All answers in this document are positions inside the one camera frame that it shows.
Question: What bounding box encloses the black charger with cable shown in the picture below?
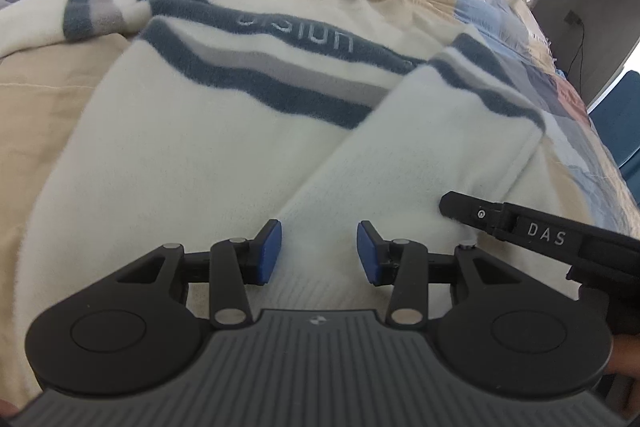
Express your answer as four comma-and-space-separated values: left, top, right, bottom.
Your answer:
564, 10, 586, 81

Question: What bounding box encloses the patchwork quilt bedspread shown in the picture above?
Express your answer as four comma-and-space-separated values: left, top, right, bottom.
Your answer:
1, 0, 639, 406

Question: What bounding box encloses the white striped fleece sweater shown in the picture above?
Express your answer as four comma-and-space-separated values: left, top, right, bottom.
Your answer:
0, 0, 551, 408

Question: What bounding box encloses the blue chair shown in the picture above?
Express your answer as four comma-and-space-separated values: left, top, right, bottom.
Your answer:
590, 70, 640, 204

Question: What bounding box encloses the person's right hand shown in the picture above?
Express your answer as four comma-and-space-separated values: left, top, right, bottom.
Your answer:
605, 335, 640, 381

